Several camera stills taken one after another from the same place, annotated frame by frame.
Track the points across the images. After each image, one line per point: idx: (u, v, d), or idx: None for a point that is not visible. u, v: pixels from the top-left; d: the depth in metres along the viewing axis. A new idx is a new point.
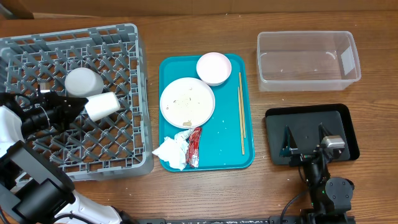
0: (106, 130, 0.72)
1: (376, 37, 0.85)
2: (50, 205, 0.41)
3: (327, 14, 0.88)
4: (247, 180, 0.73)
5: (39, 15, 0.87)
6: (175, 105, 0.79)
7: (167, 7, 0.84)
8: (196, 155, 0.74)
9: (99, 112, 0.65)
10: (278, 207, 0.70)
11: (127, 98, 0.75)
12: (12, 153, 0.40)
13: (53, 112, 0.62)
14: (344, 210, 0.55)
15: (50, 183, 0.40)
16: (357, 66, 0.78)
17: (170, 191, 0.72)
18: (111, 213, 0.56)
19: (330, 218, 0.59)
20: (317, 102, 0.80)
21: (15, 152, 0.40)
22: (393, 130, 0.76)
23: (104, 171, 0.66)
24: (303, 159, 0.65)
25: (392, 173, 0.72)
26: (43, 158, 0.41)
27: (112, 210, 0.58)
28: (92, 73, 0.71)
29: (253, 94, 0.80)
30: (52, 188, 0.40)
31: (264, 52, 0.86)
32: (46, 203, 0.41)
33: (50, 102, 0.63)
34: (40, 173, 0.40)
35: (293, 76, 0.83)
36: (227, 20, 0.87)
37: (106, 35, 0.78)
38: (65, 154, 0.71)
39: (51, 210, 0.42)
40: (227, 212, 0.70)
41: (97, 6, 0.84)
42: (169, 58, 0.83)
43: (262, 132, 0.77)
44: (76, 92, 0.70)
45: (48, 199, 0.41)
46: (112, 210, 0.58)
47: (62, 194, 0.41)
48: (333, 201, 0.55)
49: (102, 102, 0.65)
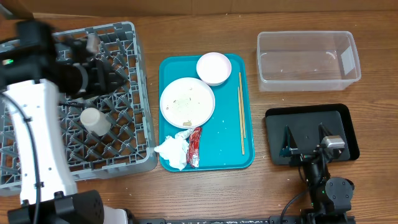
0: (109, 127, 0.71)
1: (376, 37, 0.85)
2: None
3: (326, 14, 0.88)
4: (247, 180, 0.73)
5: (38, 16, 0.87)
6: (175, 105, 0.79)
7: (167, 7, 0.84)
8: (196, 155, 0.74)
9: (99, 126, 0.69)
10: (278, 207, 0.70)
11: (128, 96, 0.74)
12: (60, 206, 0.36)
13: (88, 83, 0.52)
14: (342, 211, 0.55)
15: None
16: (358, 66, 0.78)
17: (170, 191, 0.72)
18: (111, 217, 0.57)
19: (331, 218, 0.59)
20: (317, 102, 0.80)
21: (64, 204, 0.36)
22: (393, 130, 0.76)
23: (108, 168, 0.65)
24: (303, 159, 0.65)
25: (392, 173, 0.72)
26: (86, 208, 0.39)
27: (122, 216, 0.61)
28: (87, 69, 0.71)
29: (253, 94, 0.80)
30: None
31: (264, 52, 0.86)
32: None
33: (93, 72, 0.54)
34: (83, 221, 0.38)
35: (293, 76, 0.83)
36: (227, 21, 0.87)
37: (103, 35, 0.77)
38: (68, 154, 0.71)
39: None
40: (227, 212, 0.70)
41: (97, 5, 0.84)
42: (169, 58, 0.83)
43: (262, 132, 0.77)
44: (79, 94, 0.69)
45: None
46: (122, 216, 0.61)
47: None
48: (334, 202, 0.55)
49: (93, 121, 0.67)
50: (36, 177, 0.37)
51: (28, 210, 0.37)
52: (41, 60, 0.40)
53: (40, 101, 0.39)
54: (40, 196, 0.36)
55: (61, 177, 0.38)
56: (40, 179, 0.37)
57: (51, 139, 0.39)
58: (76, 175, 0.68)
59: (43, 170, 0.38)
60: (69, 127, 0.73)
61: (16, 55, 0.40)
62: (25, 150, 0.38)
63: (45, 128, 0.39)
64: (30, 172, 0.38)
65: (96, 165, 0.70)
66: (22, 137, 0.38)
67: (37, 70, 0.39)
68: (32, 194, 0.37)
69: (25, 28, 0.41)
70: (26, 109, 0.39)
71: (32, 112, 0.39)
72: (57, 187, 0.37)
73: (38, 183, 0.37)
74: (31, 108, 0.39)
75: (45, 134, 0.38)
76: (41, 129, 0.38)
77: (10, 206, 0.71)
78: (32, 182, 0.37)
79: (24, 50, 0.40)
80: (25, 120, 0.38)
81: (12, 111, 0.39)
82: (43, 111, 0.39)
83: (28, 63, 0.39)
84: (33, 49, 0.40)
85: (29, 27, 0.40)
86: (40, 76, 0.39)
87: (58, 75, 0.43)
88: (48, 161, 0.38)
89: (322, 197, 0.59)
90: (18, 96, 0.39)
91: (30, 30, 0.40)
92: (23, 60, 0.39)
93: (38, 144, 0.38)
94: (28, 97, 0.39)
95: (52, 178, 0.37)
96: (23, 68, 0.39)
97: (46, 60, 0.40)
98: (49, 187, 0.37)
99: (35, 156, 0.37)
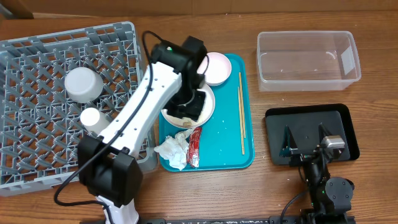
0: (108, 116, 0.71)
1: (376, 37, 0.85)
2: (104, 190, 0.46)
3: (327, 14, 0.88)
4: (247, 180, 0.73)
5: (38, 15, 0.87)
6: None
7: (168, 6, 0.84)
8: (196, 155, 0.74)
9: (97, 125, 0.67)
10: (278, 207, 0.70)
11: (128, 96, 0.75)
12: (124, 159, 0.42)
13: (193, 102, 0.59)
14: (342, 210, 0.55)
15: (120, 193, 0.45)
16: (358, 66, 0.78)
17: (170, 191, 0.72)
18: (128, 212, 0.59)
19: (330, 218, 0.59)
20: (317, 102, 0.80)
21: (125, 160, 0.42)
22: (393, 130, 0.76)
23: None
24: (303, 159, 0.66)
25: (392, 173, 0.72)
26: (132, 179, 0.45)
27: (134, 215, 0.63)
28: (81, 70, 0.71)
29: (253, 94, 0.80)
30: (117, 195, 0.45)
31: (264, 52, 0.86)
32: (103, 189, 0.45)
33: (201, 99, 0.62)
34: (122, 185, 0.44)
35: (293, 76, 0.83)
36: (226, 20, 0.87)
37: (103, 35, 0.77)
38: (68, 154, 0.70)
39: (99, 191, 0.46)
40: (227, 212, 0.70)
41: (97, 5, 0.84)
42: None
43: (262, 132, 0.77)
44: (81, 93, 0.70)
45: (109, 195, 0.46)
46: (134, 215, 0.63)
47: (121, 200, 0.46)
48: (334, 203, 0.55)
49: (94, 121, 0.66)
50: (123, 127, 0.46)
51: (99, 142, 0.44)
52: (189, 63, 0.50)
53: (167, 84, 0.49)
54: (114, 140, 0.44)
55: (135, 144, 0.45)
56: (123, 130, 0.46)
57: (150, 117, 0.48)
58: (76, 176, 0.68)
59: (130, 128, 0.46)
60: (69, 127, 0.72)
61: (175, 47, 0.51)
62: (132, 106, 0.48)
63: (153, 104, 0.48)
64: (122, 120, 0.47)
65: None
66: (137, 97, 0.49)
67: (181, 66, 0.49)
68: (109, 135, 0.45)
69: (193, 40, 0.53)
70: (154, 83, 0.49)
71: (157, 88, 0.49)
72: (129, 145, 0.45)
73: (120, 131, 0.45)
74: (157, 84, 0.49)
75: (151, 107, 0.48)
76: (152, 102, 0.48)
77: (10, 206, 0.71)
78: (117, 128, 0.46)
79: (184, 50, 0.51)
80: (148, 88, 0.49)
81: (144, 76, 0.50)
82: (163, 91, 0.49)
83: (179, 58, 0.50)
84: (190, 54, 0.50)
85: (194, 43, 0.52)
86: (180, 70, 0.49)
87: (189, 81, 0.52)
88: (138, 126, 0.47)
89: (322, 196, 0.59)
90: (157, 71, 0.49)
91: (193, 43, 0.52)
92: (180, 53, 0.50)
93: (143, 109, 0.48)
94: (161, 76, 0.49)
95: (130, 137, 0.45)
96: (171, 56, 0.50)
97: (191, 65, 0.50)
98: (123, 140, 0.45)
99: (134, 114, 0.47)
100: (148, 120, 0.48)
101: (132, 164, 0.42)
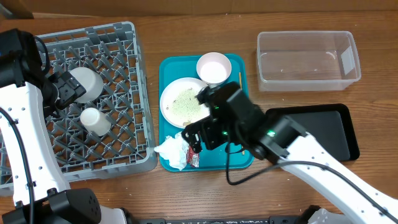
0: (108, 113, 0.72)
1: (376, 37, 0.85)
2: None
3: (326, 14, 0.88)
4: (247, 180, 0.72)
5: (38, 15, 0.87)
6: (175, 105, 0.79)
7: (167, 7, 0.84)
8: (196, 155, 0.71)
9: (98, 128, 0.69)
10: (278, 207, 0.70)
11: (128, 96, 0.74)
12: (55, 201, 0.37)
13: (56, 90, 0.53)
14: (291, 126, 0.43)
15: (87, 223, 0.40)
16: (358, 66, 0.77)
17: (170, 191, 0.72)
18: (111, 218, 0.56)
19: (262, 123, 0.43)
20: (317, 102, 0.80)
21: (58, 200, 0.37)
22: (394, 130, 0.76)
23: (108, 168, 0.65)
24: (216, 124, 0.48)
25: (392, 173, 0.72)
26: (84, 202, 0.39)
27: (120, 213, 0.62)
28: (85, 69, 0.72)
29: (253, 94, 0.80)
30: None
31: (264, 52, 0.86)
32: None
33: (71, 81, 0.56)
34: (80, 217, 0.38)
35: (293, 76, 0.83)
36: (226, 20, 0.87)
37: (103, 35, 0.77)
38: (69, 154, 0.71)
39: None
40: (227, 212, 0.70)
41: (97, 5, 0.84)
42: (169, 58, 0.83)
43: None
44: (93, 94, 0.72)
45: None
46: (120, 213, 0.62)
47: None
48: (273, 151, 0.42)
49: (96, 125, 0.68)
50: (27, 177, 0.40)
51: (23, 208, 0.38)
52: (23, 64, 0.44)
53: (25, 103, 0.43)
54: (33, 195, 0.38)
55: (53, 175, 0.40)
56: (32, 178, 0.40)
57: (40, 140, 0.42)
58: (76, 176, 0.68)
59: (35, 170, 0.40)
60: (69, 127, 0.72)
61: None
62: (13, 154, 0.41)
63: (32, 130, 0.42)
64: (22, 174, 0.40)
65: (96, 165, 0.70)
66: (10, 139, 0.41)
67: (20, 73, 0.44)
68: (25, 195, 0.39)
69: (7, 37, 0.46)
70: (12, 113, 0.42)
71: (18, 115, 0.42)
72: (49, 184, 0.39)
73: (30, 182, 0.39)
74: (15, 111, 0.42)
75: (33, 137, 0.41)
76: (29, 131, 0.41)
77: (12, 206, 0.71)
78: (23, 182, 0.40)
79: (7, 56, 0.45)
80: (12, 122, 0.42)
81: None
82: (28, 112, 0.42)
83: (10, 69, 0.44)
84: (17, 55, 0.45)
85: (12, 38, 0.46)
86: (23, 79, 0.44)
87: (41, 78, 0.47)
88: (38, 162, 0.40)
89: (217, 98, 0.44)
90: (4, 100, 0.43)
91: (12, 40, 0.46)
92: (5, 66, 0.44)
93: (28, 144, 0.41)
94: (15, 101, 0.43)
95: (43, 178, 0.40)
96: (5, 73, 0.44)
97: (28, 64, 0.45)
98: (41, 186, 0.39)
99: (24, 157, 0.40)
100: (40, 147, 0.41)
101: (68, 197, 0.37)
